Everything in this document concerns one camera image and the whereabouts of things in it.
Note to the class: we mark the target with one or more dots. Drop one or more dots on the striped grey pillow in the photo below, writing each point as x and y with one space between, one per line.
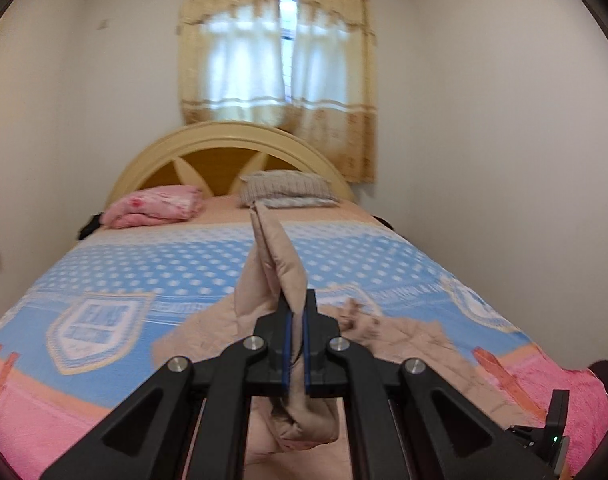
286 189

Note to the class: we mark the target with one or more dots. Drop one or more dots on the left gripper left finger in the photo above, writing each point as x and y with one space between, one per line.
189 419

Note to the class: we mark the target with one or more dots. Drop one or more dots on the yellow curtain behind bed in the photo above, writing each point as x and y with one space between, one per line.
303 66

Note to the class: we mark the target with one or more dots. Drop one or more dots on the pink folded blanket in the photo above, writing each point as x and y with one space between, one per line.
154 207

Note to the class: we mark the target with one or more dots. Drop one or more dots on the cream wooden headboard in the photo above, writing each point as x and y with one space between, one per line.
214 156

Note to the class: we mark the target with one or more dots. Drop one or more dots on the black item beside bed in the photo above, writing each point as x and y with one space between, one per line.
90 227

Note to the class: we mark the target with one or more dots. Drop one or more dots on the blue pink bedspread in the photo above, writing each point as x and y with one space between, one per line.
97 324

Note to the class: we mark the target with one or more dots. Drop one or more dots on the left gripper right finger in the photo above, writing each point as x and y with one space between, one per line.
404 421

